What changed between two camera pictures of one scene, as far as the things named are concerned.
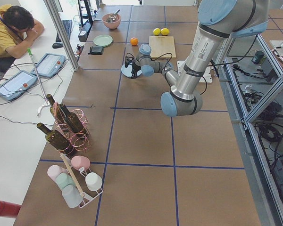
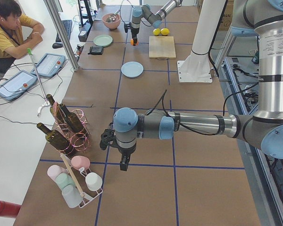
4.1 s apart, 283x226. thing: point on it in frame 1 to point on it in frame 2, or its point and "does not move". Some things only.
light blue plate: (127, 71) does not move
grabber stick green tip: (46, 103) does not move
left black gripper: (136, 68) to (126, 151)
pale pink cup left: (54, 170) does not move
